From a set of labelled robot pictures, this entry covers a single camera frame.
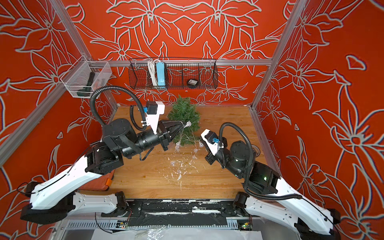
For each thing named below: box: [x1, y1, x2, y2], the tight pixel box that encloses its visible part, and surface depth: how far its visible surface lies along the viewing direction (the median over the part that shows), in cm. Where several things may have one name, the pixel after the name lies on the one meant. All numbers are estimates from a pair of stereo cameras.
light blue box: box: [156, 62, 166, 89], surface depth 92 cm
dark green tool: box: [76, 72, 95, 97], surface depth 83 cm
